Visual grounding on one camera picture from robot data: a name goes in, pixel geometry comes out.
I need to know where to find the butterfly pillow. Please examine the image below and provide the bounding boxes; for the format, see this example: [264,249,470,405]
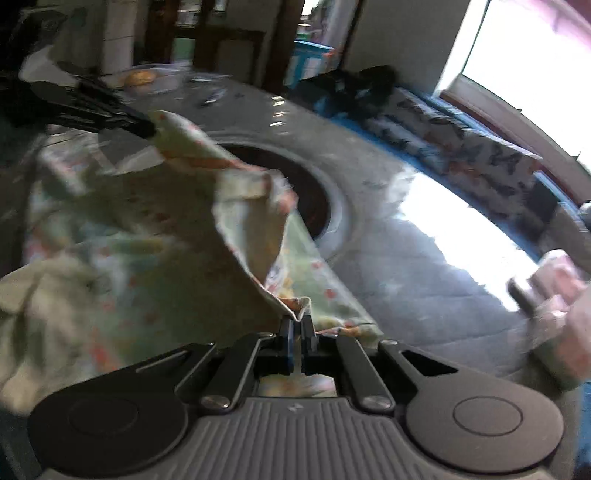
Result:
[363,87,469,175]
[445,127,540,226]

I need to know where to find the dark phone on table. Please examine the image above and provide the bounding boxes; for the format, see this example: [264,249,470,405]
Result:
[507,278,541,317]

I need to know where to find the butterfly pillow right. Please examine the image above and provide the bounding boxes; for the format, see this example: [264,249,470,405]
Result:
[445,127,540,226]

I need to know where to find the tissue pack front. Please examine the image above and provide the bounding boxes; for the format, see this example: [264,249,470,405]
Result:
[529,250,590,390]

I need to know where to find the grey cushion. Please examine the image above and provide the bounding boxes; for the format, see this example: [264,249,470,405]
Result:
[538,202,591,274]

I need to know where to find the green floral child garment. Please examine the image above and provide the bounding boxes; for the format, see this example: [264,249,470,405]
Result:
[1,110,381,415]

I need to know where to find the black bag on sofa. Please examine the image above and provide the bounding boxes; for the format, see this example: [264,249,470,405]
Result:
[291,65,398,119]

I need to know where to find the clear plastic tray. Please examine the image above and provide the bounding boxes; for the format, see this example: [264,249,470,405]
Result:
[101,63,229,98]

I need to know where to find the blue cabinet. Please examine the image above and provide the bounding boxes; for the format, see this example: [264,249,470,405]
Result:
[283,40,334,89]

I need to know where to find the window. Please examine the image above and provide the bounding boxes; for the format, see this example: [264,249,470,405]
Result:
[445,1,590,175]

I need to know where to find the butterfly pillow left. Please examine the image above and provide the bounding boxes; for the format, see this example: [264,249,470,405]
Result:
[363,87,469,175]

